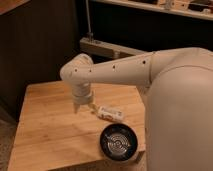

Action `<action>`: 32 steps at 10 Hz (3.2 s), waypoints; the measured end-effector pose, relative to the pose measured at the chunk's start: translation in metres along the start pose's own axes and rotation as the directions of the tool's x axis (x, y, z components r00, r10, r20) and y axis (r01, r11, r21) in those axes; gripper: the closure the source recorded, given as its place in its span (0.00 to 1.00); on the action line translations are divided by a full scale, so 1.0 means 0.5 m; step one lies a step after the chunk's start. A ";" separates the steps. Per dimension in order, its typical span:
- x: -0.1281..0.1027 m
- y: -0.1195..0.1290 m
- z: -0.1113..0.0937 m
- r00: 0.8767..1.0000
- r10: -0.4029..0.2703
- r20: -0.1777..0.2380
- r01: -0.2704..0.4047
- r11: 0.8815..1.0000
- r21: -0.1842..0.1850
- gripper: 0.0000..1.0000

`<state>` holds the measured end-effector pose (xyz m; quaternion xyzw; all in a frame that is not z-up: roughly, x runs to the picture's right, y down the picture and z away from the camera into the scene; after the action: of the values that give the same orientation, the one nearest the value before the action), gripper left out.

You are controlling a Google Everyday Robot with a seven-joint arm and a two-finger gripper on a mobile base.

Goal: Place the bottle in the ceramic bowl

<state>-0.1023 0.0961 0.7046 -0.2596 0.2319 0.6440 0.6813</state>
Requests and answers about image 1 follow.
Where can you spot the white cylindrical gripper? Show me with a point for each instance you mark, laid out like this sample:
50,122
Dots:
82,95

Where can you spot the small clear labelled bottle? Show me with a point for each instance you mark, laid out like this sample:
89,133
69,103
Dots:
108,113

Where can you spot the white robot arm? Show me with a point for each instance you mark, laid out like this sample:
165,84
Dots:
176,87

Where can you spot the black ceramic bowl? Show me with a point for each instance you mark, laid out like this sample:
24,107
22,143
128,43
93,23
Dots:
118,142

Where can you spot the wooden table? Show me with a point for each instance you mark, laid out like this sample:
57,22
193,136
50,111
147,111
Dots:
51,136

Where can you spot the vertical metal pole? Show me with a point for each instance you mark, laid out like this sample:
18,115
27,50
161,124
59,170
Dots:
90,33

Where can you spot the wooden shelf with items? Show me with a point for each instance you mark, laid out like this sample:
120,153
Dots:
186,8

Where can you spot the grey metal rail beam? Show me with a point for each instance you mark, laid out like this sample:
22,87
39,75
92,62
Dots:
108,50

